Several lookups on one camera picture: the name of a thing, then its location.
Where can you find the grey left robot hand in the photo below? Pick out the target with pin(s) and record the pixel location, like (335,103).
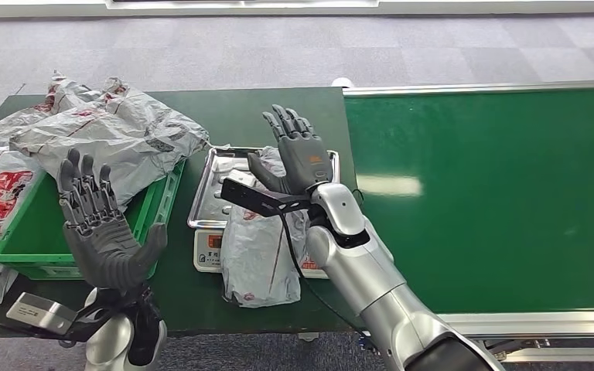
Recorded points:
(100,251)

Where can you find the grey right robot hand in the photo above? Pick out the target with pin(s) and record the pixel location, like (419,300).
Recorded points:
(302,161)

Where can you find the small grey plastic mailer package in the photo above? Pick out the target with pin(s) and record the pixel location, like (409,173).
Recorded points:
(256,261)

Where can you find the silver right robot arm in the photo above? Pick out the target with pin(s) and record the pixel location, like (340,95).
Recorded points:
(369,276)

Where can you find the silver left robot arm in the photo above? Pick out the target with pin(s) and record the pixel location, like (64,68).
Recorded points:
(107,343)

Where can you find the green plastic basket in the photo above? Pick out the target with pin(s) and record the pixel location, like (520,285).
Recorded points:
(41,240)

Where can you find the large crumpled grey mailer package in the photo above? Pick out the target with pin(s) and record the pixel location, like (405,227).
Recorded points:
(117,133)

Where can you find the white round conveyor roller end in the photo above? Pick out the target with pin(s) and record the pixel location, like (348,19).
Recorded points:
(342,82)

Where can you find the electronic scale with steel tray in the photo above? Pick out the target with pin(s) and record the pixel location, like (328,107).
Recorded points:
(210,205)

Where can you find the white mailer with red print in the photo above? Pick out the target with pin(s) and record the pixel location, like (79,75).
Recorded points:
(0,197)

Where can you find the white table foot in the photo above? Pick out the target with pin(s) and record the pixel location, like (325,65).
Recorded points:
(308,336)

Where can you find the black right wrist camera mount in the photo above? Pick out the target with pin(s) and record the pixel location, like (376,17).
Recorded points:
(256,199)

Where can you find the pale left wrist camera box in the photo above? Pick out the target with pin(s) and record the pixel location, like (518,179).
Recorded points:
(41,312)

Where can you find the green conveyor belt with frame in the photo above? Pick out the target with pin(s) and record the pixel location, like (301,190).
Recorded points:
(497,205)

